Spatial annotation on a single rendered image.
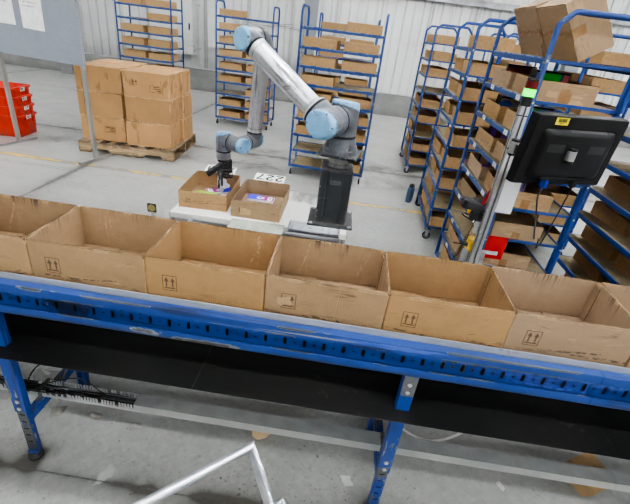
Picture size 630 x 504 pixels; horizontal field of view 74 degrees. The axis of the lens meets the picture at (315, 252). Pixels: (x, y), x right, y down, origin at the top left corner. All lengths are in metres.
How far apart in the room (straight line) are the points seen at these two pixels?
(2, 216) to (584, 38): 2.77
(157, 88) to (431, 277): 4.69
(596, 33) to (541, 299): 1.45
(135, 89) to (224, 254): 4.39
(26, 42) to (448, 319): 5.61
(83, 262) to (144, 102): 4.45
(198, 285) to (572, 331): 1.18
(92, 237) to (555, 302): 1.81
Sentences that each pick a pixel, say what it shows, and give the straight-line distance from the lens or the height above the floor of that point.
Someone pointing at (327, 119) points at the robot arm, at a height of 1.37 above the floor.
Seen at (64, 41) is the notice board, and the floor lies 1.30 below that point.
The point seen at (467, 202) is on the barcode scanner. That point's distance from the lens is 2.20.
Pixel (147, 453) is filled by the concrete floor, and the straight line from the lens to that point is 2.19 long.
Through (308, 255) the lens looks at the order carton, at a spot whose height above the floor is 0.98.
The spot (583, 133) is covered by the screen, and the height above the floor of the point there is 1.48.
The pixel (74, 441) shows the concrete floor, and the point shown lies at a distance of 2.32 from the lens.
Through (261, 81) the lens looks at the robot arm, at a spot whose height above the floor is 1.45.
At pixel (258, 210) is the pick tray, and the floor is 0.81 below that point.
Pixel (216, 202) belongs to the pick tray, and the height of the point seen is 0.80.
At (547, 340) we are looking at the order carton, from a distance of 1.53.
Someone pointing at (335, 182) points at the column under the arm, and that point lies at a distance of 2.33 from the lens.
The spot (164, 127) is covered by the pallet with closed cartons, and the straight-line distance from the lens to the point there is 5.83.
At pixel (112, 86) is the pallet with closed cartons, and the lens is 6.03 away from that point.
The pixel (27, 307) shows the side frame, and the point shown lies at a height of 0.80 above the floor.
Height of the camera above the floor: 1.75
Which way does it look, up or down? 28 degrees down
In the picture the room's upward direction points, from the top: 7 degrees clockwise
